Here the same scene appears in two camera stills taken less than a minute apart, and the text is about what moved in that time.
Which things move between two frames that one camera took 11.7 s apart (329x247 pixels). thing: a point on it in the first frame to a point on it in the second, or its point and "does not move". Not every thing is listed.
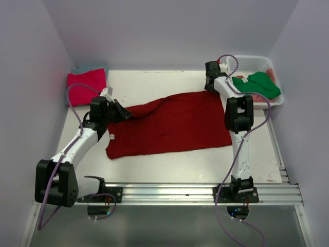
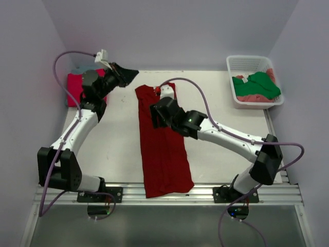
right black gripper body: x=208 y=87 to x=154 y=115
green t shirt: x=258 y=82 does not move
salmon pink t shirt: x=260 y=99 does not move
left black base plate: x=117 y=191 does not move
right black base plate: x=225 y=196 does not move
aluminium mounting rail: x=199 y=194 does not move
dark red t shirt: x=196 y=120 to x=165 y=168
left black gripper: x=124 y=113 to x=124 y=76
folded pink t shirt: x=80 y=95 does not move
